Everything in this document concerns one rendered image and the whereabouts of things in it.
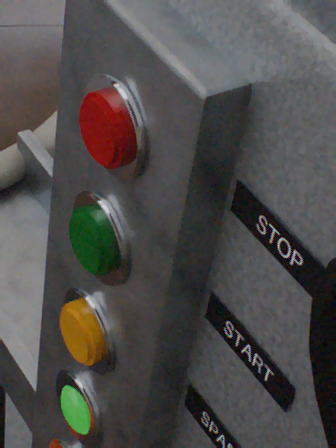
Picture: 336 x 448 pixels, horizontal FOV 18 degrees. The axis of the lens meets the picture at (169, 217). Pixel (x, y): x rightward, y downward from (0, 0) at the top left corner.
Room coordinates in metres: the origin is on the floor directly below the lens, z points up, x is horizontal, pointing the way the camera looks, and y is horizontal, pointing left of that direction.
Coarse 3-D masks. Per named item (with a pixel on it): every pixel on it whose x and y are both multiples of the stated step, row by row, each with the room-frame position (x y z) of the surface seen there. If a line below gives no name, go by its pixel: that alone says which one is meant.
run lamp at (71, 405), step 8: (64, 392) 0.27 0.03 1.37; (72, 392) 0.27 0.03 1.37; (64, 400) 0.27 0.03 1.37; (72, 400) 0.27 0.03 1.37; (80, 400) 0.26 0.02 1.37; (64, 408) 0.27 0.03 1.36; (72, 408) 0.26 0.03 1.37; (80, 408) 0.26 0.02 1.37; (64, 416) 0.27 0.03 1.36; (72, 416) 0.26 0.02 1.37; (80, 416) 0.26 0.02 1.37; (72, 424) 0.26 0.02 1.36; (80, 424) 0.26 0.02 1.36; (88, 424) 0.26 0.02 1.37; (80, 432) 0.26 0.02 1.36
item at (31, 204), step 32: (32, 160) 0.65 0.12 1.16; (0, 192) 0.65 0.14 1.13; (32, 192) 0.65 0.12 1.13; (0, 224) 0.61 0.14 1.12; (32, 224) 0.62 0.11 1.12; (0, 256) 0.57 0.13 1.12; (32, 256) 0.58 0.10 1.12; (0, 288) 0.54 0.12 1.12; (32, 288) 0.55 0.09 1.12; (0, 320) 0.48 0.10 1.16; (32, 320) 0.52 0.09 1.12; (0, 352) 0.46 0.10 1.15; (32, 352) 0.49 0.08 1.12; (32, 384) 0.43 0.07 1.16; (32, 416) 0.42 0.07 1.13
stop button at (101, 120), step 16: (96, 96) 0.27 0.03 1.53; (112, 96) 0.27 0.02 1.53; (80, 112) 0.27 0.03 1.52; (96, 112) 0.26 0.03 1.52; (112, 112) 0.26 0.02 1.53; (80, 128) 0.27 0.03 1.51; (96, 128) 0.26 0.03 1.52; (112, 128) 0.26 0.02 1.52; (96, 144) 0.26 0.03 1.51; (112, 144) 0.26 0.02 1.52; (128, 144) 0.26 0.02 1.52; (96, 160) 0.26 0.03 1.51; (112, 160) 0.26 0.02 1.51
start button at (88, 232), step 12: (72, 216) 0.27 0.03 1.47; (84, 216) 0.27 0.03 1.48; (96, 216) 0.27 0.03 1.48; (72, 228) 0.27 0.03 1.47; (84, 228) 0.26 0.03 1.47; (96, 228) 0.26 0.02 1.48; (72, 240) 0.27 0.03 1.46; (84, 240) 0.26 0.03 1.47; (96, 240) 0.26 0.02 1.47; (108, 240) 0.26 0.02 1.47; (84, 252) 0.26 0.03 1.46; (96, 252) 0.26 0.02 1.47; (108, 252) 0.26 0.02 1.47; (84, 264) 0.26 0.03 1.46; (96, 264) 0.26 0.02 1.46; (108, 264) 0.26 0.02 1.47
